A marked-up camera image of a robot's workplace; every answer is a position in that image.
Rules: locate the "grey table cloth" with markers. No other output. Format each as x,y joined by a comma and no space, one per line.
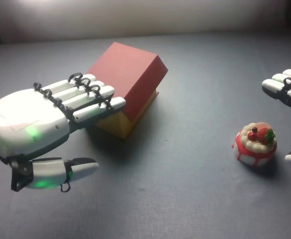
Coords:
185,199

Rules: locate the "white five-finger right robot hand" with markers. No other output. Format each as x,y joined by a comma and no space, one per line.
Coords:
288,85

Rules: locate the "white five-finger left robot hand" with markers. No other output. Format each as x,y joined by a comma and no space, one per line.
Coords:
23,124

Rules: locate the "toy strawberry cream cake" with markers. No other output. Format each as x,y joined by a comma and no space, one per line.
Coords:
256,147

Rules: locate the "red-roofed yellow toy house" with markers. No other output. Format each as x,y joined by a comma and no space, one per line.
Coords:
130,74

